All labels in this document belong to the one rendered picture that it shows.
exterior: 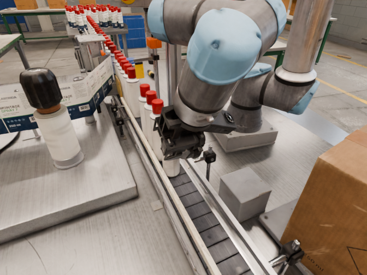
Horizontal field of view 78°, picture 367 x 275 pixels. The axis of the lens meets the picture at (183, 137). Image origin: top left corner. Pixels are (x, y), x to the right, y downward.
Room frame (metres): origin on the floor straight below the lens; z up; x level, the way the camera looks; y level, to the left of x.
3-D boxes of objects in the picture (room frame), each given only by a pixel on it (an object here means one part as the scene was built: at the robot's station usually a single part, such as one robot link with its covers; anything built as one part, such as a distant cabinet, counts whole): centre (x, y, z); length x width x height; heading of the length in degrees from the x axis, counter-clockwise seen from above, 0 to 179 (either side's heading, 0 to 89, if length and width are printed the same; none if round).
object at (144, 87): (0.68, 0.12, 0.98); 0.05 x 0.05 x 0.20
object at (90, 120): (0.79, 0.38, 0.97); 0.05 x 0.05 x 0.19
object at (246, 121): (0.76, -0.23, 0.94); 0.15 x 0.15 x 0.10
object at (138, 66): (0.79, 0.16, 1.09); 0.03 x 0.01 x 0.06; 115
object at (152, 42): (0.82, 0.13, 1.05); 0.10 x 0.04 x 0.33; 115
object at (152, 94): (0.63, 0.10, 0.98); 0.05 x 0.05 x 0.20
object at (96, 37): (1.09, 0.42, 1.14); 0.14 x 0.11 x 0.01; 25
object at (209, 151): (0.47, -0.05, 0.91); 0.07 x 0.03 x 0.16; 115
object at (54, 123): (0.56, 0.37, 1.03); 0.09 x 0.09 x 0.30
